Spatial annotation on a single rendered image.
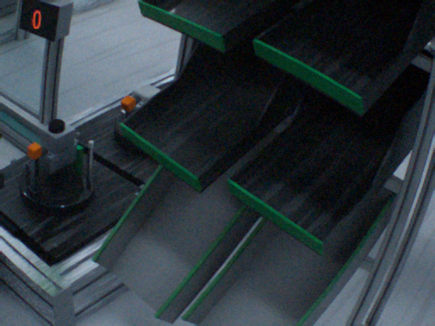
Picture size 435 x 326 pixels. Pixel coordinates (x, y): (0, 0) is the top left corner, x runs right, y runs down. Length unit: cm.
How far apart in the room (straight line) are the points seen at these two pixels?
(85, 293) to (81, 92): 75
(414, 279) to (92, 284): 60
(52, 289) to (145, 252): 16
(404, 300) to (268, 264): 42
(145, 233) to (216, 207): 10
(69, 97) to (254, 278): 88
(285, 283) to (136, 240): 21
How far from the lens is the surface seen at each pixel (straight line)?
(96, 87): 165
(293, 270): 82
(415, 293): 121
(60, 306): 94
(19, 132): 129
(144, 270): 89
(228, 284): 84
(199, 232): 87
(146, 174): 114
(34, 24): 117
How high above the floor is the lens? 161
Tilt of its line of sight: 32 degrees down
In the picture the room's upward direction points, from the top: 10 degrees clockwise
